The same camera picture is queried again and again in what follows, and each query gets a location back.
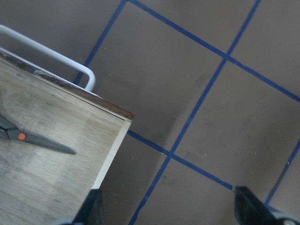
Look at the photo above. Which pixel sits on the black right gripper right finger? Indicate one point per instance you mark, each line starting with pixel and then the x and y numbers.
pixel 249 210

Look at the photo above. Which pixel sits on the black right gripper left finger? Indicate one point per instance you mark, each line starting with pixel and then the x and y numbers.
pixel 91 211

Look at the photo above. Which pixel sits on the grey orange scissors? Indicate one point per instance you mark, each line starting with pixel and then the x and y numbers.
pixel 10 131

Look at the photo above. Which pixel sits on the wooden drawer with white handle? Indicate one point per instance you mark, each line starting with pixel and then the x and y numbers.
pixel 39 186

